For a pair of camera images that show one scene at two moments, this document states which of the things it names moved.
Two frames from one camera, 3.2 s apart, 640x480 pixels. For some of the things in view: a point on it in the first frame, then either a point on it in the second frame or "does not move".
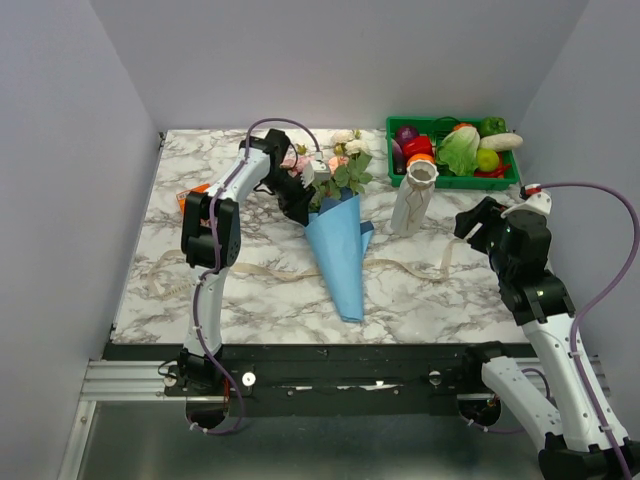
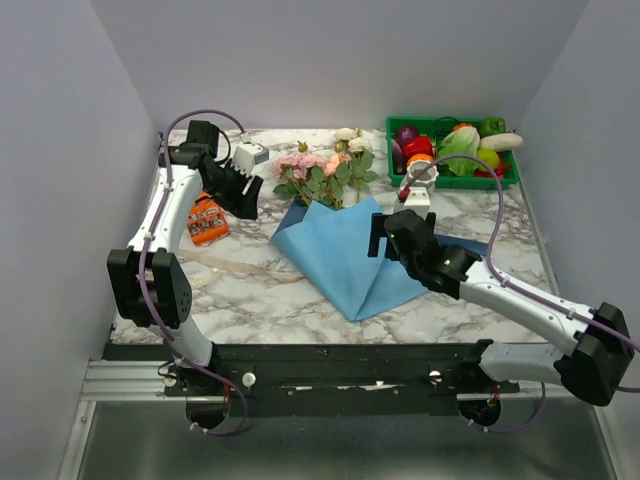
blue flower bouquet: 336,225 to 332,247
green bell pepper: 492,125 does not move
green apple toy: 487,159 does not move
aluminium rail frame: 143,380 does not move
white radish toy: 500,141 does not move
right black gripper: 467,219 to 378,229
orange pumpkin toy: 421,156 does not move
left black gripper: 297,206 to 246,206
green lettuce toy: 459,150 does not move
